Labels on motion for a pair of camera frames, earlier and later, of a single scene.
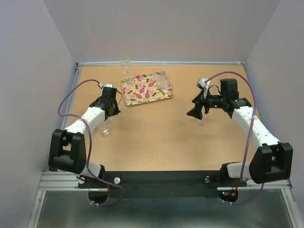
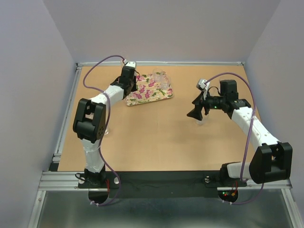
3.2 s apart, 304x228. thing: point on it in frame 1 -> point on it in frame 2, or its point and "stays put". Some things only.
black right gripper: x=200 y=101 stays put
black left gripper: x=116 y=110 -> x=134 y=87
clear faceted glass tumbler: x=159 y=75 stays put
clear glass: x=165 y=81 stays put
